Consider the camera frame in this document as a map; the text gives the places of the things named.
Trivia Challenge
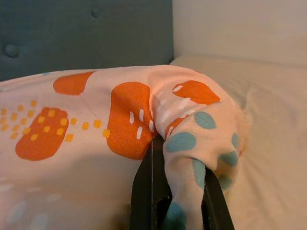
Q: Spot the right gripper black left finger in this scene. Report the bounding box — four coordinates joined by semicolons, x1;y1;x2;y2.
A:
129;136;172;230

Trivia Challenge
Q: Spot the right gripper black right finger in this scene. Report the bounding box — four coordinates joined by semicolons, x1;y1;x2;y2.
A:
200;165;236;230

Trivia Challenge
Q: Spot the pink pillow with coloured dots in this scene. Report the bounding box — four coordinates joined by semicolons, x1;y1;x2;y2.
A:
0;64;248;230

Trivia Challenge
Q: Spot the beige sheeted bed mattress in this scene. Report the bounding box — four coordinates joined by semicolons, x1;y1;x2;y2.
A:
169;56;307;230

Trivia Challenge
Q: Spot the dark teal padded headboard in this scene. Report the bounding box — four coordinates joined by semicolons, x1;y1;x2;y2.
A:
0;0;174;82

